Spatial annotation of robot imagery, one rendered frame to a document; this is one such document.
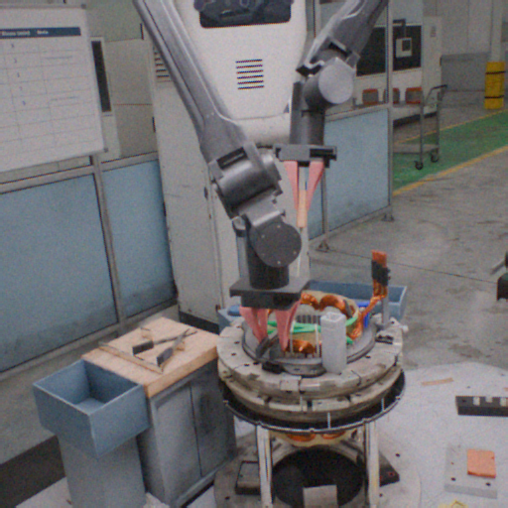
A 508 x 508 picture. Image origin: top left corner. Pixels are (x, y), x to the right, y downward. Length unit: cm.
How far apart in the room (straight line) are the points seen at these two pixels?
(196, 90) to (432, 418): 92
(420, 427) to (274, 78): 82
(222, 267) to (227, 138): 257
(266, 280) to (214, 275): 256
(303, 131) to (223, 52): 42
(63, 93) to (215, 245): 110
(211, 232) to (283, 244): 256
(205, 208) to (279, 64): 198
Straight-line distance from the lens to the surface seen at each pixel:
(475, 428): 141
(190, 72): 80
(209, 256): 335
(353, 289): 137
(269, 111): 136
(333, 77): 93
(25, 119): 313
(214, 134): 78
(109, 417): 101
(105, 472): 108
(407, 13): 1258
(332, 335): 91
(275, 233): 72
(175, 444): 114
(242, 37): 135
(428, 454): 132
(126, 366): 110
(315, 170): 96
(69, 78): 325
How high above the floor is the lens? 157
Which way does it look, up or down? 19 degrees down
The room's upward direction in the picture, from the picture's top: 5 degrees counter-clockwise
